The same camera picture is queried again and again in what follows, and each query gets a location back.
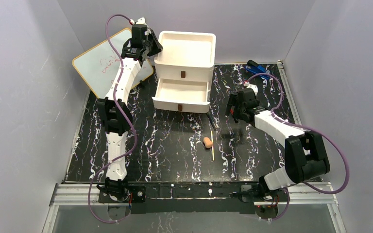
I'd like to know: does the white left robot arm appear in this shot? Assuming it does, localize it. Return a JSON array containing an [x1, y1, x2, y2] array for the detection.
[[96, 23, 163, 199]]

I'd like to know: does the white plastic drawer organizer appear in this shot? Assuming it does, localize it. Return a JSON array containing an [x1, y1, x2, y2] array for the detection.
[[154, 31, 216, 82]]

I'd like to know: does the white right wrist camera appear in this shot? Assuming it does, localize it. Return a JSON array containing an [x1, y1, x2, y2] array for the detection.
[[244, 83, 258, 95]]

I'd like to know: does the white organizer drawer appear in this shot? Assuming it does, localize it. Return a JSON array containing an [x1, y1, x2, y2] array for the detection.
[[152, 79, 210, 114]]

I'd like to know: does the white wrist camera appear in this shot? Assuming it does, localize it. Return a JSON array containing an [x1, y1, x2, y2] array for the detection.
[[244, 83, 258, 95], [133, 17, 148, 30]]

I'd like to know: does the yellow framed whiteboard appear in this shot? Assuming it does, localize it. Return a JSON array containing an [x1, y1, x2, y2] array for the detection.
[[72, 28, 154, 98]]

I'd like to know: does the dark double-ended makeup stick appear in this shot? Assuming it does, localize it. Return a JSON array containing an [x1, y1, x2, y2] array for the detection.
[[206, 112, 217, 131]]

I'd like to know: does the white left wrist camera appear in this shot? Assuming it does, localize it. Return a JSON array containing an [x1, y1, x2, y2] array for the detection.
[[133, 17, 148, 30]]

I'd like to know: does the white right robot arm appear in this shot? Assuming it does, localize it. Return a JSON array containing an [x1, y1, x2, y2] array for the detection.
[[225, 88, 330, 197]]

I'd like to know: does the thin wooden stick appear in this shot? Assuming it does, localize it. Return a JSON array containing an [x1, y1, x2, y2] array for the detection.
[[210, 130, 215, 162]]

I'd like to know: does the beige makeup sponge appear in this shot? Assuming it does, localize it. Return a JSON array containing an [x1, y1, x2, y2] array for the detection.
[[203, 137, 212, 149]]

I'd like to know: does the aluminium frame rail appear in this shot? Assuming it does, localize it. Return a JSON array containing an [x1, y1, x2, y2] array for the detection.
[[50, 182, 338, 206]]

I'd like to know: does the blue black stapler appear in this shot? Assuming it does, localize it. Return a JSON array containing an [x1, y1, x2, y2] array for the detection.
[[244, 60, 267, 74]]

